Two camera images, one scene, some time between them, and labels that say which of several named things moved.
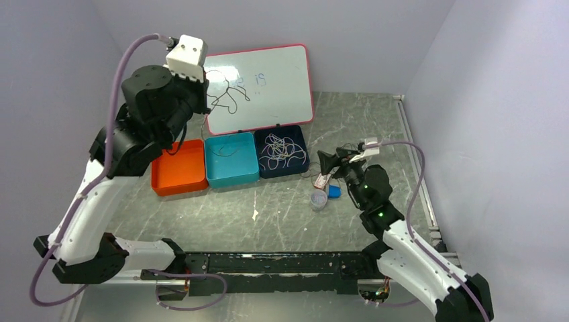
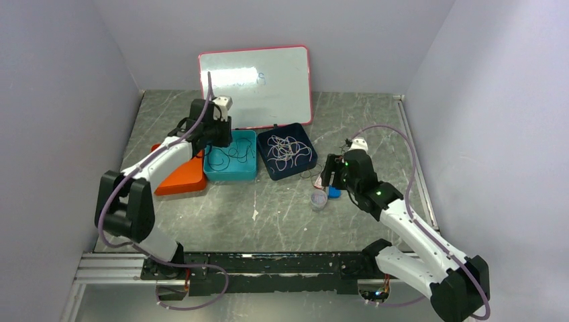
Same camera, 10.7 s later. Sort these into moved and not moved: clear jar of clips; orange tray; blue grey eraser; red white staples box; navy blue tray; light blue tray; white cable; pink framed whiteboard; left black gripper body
Moved: white cable; navy blue tray; left black gripper body
Not moved: blue grey eraser; light blue tray; orange tray; red white staples box; clear jar of clips; pink framed whiteboard
